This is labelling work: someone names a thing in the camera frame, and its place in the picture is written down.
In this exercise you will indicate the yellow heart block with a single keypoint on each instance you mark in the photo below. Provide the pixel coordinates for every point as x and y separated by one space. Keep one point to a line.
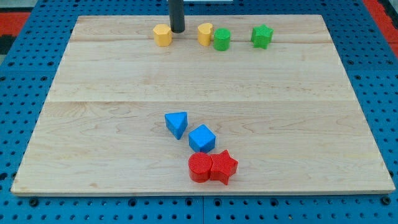
205 31

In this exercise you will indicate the green cylinder block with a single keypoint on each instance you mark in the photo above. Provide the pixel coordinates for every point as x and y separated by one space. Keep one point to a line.
221 39

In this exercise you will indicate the green star block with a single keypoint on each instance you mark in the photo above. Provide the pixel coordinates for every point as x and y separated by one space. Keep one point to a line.
261 36

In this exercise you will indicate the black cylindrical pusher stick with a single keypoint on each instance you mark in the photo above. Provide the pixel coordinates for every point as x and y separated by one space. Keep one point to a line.
177 16

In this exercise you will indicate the red cylinder block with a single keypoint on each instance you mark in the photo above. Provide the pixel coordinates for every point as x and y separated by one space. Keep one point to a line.
199 165

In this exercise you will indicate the blue cube block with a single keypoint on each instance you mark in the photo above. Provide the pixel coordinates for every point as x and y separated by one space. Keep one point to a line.
202 139

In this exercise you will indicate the light wooden board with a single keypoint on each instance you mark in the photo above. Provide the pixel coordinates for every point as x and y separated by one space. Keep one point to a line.
288 114

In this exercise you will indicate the yellow hexagon block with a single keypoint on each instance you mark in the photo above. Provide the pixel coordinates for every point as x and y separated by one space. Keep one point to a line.
162 35

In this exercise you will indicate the blue triangle block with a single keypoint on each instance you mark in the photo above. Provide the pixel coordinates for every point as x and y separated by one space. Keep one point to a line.
176 123

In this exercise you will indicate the red star block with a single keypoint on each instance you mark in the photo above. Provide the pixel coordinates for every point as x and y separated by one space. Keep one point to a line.
223 167

